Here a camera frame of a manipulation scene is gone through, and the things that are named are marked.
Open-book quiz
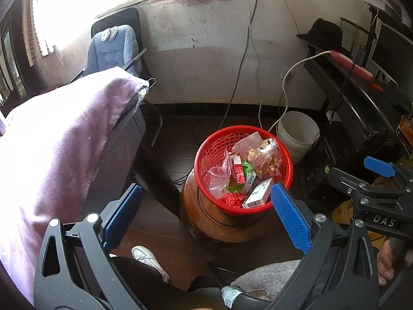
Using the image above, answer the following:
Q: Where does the black cable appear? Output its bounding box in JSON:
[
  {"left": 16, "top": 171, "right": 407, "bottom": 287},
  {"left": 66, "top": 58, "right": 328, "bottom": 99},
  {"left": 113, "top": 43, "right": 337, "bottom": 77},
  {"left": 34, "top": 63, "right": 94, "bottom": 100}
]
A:
[{"left": 194, "top": 0, "right": 263, "bottom": 143}]

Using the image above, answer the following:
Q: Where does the round wooden stool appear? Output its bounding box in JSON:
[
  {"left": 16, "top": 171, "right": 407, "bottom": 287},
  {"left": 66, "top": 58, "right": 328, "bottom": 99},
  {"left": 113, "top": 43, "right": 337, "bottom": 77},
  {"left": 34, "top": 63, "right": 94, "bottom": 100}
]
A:
[{"left": 180, "top": 171, "right": 284, "bottom": 244}]

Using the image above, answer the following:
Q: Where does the black computer tower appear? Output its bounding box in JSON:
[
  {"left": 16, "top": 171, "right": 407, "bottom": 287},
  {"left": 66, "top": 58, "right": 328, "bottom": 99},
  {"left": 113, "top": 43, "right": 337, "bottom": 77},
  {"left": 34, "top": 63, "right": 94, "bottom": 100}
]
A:
[{"left": 298, "top": 121, "right": 355, "bottom": 207}]

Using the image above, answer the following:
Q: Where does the green wrapper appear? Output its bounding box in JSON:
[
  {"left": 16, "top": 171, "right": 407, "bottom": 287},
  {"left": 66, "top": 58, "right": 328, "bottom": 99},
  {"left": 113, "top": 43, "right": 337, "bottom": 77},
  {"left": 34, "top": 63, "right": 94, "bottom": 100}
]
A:
[{"left": 226, "top": 161, "right": 257, "bottom": 192}]

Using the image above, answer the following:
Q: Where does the red and white packet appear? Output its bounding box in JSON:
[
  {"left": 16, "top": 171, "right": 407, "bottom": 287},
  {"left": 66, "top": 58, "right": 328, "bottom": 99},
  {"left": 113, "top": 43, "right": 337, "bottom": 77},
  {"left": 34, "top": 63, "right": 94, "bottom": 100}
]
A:
[{"left": 231, "top": 155, "right": 246, "bottom": 184}]

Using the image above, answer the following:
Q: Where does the person's leg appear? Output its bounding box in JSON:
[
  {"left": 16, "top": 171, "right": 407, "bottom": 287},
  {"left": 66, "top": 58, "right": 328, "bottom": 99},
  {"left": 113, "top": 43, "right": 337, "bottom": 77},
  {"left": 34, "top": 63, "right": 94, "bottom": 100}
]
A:
[{"left": 110, "top": 255, "right": 226, "bottom": 310}]

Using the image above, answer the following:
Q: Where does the black hat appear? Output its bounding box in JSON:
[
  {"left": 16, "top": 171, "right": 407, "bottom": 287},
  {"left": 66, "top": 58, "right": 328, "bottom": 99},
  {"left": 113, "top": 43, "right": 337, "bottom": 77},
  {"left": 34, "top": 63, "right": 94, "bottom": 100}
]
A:
[{"left": 296, "top": 19, "right": 344, "bottom": 50}]

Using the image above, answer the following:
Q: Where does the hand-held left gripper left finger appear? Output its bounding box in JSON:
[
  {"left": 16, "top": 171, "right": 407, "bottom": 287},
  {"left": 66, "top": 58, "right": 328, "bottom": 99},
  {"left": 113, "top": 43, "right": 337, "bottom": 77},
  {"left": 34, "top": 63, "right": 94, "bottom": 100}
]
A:
[{"left": 33, "top": 183, "right": 144, "bottom": 310}]

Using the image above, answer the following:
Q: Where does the thick white cable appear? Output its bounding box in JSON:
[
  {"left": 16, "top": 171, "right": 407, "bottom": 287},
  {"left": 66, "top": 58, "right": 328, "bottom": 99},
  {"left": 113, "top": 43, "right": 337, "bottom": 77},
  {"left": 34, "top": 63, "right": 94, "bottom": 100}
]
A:
[{"left": 268, "top": 50, "right": 333, "bottom": 133}]

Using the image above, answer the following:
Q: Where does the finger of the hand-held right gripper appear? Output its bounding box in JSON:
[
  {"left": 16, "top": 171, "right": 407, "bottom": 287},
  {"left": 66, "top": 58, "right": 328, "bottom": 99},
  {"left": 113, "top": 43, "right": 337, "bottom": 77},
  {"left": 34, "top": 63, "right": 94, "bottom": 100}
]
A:
[
  {"left": 327, "top": 167, "right": 375, "bottom": 207},
  {"left": 364, "top": 156, "right": 413, "bottom": 189}
]

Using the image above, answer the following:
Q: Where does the clear plastic cup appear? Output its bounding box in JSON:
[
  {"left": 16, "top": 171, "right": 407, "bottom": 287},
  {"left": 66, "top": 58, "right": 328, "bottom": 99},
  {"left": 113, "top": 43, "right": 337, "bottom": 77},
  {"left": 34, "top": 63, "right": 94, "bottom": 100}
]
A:
[{"left": 208, "top": 166, "right": 231, "bottom": 197}]

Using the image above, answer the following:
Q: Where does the black monitor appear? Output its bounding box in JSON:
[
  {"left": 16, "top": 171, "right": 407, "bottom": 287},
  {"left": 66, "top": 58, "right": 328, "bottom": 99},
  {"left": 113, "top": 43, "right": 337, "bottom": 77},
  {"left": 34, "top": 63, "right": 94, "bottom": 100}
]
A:
[{"left": 369, "top": 19, "right": 413, "bottom": 84}]

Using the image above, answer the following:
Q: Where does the red foam fruit net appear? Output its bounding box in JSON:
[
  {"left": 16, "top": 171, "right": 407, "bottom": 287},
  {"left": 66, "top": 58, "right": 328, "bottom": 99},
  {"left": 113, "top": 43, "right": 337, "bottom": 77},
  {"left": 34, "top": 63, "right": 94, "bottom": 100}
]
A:
[{"left": 219, "top": 191, "right": 248, "bottom": 208}]

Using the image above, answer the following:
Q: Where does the red power strip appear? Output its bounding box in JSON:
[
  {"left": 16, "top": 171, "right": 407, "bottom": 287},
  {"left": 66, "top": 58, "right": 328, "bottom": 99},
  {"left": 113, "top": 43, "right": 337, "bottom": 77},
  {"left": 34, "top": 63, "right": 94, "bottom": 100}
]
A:
[{"left": 329, "top": 49, "right": 384, "bottom": 91}]

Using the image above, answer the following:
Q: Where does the white shoe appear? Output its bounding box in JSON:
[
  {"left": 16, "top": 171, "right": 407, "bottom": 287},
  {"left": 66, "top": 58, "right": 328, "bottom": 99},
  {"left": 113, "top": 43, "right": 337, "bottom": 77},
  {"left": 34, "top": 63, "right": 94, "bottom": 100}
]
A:
[{"left": 132, "top": 245, "right": 170, "bottom": 284}]

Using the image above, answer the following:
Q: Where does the white plastic bucket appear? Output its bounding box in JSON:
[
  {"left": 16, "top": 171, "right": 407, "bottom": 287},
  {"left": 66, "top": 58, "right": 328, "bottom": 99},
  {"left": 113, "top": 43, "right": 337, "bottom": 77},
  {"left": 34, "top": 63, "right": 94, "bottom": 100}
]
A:
[{"left": 276, "top": 111, "right": 320, "bottom": 165}]

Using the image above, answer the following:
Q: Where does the purple printed tablecloth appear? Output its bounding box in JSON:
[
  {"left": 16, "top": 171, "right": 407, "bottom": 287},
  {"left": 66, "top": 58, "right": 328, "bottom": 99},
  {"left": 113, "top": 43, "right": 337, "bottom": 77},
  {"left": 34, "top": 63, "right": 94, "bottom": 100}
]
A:
[{"left": 0, "top": 66, "right": 150, "bottom": 306}]

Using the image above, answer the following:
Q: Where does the white carton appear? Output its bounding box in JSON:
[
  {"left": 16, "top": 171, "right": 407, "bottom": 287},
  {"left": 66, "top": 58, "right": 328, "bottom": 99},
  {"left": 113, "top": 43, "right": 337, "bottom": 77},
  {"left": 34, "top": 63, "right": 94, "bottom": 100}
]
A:
[{"left": 242, "top": 178, "right": 274, "bottom": 209}]

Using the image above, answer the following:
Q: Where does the blue seat cushion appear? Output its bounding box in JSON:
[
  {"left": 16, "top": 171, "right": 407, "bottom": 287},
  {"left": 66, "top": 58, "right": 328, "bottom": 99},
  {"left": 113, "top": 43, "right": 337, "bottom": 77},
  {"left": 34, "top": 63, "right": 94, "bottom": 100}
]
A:
[{"left": 83, "top": 25, "right": 144, "bottom": 81}]

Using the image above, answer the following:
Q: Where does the red plastic basket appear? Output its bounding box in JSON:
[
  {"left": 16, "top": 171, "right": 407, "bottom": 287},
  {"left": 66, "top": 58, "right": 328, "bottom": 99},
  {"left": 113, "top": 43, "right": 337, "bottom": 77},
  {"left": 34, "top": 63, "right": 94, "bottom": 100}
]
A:
[{"left": 194, "top": 125, "right": 294, "bottom": 216}]

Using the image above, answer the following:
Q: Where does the black desk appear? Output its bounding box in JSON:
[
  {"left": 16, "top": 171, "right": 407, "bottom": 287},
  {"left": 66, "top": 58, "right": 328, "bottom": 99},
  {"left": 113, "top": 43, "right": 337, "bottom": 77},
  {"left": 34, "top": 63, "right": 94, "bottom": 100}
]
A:
[{"left": 303, "top": 45, "right": 413, "bottom": 156}]

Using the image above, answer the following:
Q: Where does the person's right hand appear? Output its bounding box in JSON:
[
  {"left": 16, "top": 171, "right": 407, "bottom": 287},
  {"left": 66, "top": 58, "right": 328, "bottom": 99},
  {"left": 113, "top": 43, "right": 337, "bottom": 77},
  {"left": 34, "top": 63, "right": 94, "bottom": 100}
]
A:
[{"left": 376, "top": 237, "right": 396, "bottom": 286}]

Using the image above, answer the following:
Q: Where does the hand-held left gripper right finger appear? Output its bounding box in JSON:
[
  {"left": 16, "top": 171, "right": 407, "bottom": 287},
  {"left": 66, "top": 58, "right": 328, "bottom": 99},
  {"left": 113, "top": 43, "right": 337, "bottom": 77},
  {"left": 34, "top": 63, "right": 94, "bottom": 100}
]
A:
[{"left": 268, "top": 182, "right": 380, "bottom": 310}]

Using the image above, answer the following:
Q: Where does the clear floral cellophane bag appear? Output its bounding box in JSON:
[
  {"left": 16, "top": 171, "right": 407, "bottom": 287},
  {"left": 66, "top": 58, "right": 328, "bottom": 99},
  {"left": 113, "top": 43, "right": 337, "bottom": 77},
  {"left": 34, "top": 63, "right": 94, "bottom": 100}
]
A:
[{"left": 232, "top": 132, "right": 286, "bottom": 178}]

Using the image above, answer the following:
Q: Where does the window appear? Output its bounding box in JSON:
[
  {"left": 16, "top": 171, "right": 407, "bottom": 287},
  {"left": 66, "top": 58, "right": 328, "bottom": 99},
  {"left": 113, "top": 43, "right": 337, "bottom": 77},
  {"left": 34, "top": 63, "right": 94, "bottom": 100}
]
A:
[{"left": 32, "top": 0, "right": 155, "bottom": 49}]

